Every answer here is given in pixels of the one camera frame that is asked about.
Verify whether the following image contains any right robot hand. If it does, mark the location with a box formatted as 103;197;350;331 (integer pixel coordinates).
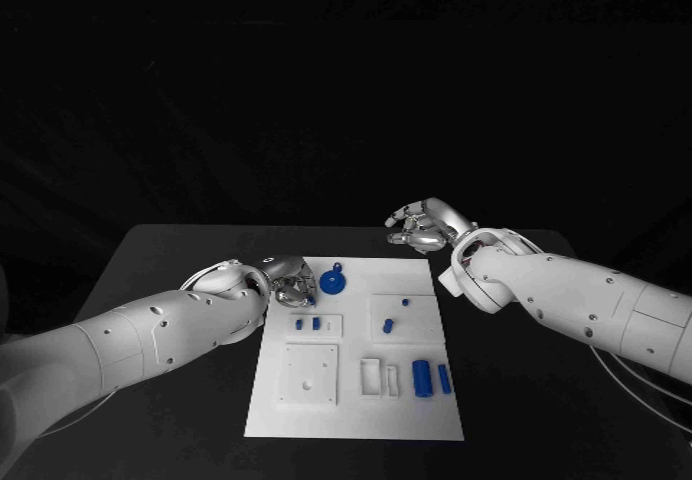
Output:
383;197;480;253

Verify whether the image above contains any white task board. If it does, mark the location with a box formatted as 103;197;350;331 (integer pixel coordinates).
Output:
242;256;465;442

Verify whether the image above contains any blue gear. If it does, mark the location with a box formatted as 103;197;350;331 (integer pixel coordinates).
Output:
317;261;348;296

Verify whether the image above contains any white cable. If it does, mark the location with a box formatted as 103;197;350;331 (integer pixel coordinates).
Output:
588;344;692;438
36;389;118;439
178;259;243;291
609;352;692;408

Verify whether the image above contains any thick long blue cylinder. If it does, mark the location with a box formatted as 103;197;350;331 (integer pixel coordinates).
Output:
410;359;436;398

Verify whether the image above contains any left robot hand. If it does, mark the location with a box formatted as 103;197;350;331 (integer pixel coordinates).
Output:
252;255;320;309

